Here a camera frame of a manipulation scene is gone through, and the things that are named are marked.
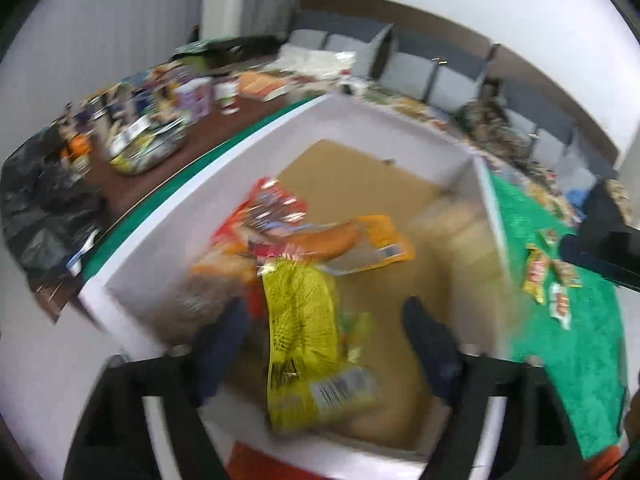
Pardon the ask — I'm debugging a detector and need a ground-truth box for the yellow barcode snack bag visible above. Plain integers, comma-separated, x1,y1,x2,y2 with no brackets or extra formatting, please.
259,259,381,434

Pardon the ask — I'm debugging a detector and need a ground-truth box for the red snack packet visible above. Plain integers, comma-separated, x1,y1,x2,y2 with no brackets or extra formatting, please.
209,177,308,255

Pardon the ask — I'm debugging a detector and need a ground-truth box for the yellow chicken foot snack packet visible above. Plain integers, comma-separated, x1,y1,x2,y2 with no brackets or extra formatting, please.
522,244,550,304

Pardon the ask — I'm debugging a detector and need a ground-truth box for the orange walnut snack bag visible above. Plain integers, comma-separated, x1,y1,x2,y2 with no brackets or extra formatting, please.
151,245,257,347

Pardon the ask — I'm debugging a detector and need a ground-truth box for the orange sausage snack bag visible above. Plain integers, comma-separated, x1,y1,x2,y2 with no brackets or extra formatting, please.
250,214,416,276

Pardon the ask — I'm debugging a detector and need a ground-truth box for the green table cloth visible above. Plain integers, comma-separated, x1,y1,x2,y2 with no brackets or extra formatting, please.
80,96,627,456

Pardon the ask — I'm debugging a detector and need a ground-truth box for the camouflage jacket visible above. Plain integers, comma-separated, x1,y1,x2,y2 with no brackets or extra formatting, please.
454,98,552,186

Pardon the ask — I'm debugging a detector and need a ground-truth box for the grey sofa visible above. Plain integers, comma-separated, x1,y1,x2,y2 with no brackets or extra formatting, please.
288,0,618,179

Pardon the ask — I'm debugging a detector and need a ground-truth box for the black garbage bag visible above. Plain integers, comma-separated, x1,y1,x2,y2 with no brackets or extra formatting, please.
1,126,108,286

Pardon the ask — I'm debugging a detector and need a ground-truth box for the white foam box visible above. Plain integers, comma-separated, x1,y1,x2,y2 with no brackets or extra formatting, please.
80,96,510,479

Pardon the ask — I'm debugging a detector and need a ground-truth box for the bowl of mixed items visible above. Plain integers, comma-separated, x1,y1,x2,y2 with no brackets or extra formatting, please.
105,115,189,176

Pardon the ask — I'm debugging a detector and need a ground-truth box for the white plastic bag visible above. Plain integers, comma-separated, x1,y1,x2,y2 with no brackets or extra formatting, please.
269,44,357,80

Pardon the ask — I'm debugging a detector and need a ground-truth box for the purple cup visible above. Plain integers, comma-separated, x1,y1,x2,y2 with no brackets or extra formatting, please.
175,77,213,124

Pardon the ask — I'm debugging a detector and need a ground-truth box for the white jar with label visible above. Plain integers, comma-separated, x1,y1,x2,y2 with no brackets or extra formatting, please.
214,77,239,115

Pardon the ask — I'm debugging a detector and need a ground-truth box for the orange book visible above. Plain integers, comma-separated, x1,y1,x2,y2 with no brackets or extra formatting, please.
238,70,288,102

